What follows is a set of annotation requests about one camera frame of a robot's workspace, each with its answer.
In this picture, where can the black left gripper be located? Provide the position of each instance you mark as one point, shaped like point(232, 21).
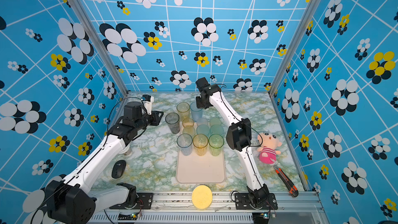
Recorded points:
point(155, 118)

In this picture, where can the grey-blue glass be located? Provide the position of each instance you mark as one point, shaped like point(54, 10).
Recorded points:
point(184, 142)

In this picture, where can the pale pink rectangular tray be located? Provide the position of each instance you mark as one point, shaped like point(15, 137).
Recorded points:
point(194, 169)

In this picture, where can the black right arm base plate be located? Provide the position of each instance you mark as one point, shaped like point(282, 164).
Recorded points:
point(244, 201)

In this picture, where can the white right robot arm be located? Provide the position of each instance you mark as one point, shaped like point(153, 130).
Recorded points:
point(238, 138)

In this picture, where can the small clear glass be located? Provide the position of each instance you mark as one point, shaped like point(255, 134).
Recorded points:
point(202, 121)

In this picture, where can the grey glass rear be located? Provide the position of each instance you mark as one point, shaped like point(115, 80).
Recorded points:
point(173, 122)

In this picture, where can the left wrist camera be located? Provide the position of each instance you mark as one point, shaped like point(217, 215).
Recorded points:
point(141, 108)

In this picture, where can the black computer mouse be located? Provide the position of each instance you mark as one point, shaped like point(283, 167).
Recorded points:
point(118, 169)

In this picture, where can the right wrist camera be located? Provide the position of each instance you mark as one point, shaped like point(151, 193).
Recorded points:
point(202, 84)

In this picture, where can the yellow round sponge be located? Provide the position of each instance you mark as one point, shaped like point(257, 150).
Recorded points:
point(202, 197)

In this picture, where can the aluminium front rail frame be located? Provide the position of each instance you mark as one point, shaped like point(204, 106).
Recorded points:
point(177, 208)

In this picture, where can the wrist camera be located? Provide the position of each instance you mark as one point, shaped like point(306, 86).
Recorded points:
point(141, 108)
point(202, 84)

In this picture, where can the white tape roll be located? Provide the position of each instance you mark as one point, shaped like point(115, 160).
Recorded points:
point(126, 151)

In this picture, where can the tall teal glass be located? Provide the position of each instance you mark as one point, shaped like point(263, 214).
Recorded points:
point(203, 129)

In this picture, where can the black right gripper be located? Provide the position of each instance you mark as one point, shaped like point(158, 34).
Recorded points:
point(199, 104)

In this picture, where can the tall blue glass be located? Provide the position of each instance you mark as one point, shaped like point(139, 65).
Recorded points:
point(196, 112)

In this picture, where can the pale green glass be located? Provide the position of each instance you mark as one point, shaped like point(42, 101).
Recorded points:
point(215, 121)
point(189, 130)

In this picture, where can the red black utility knife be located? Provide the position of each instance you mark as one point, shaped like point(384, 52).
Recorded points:
point(287, 181)

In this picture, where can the green glass column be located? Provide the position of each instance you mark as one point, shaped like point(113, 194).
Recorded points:
point(216, 143)

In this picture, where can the small amber glass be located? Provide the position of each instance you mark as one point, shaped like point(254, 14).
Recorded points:
point(188, 122)

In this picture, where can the yellow glass column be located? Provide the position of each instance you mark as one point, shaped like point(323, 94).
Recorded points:
point(200, 143)

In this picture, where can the tall amber glass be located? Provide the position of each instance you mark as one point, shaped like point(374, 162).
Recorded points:
point(183, 109)

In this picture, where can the tall green-teal glass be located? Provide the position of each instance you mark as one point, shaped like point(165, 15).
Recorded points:
point(217, 129)

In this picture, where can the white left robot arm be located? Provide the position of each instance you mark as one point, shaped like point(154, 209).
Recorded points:
point(70, 201)

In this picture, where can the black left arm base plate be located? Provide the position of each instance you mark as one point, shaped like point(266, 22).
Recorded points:
point(143, 201)

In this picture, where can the pink plush doll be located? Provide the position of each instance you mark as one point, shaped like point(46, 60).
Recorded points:
point(268, 147)

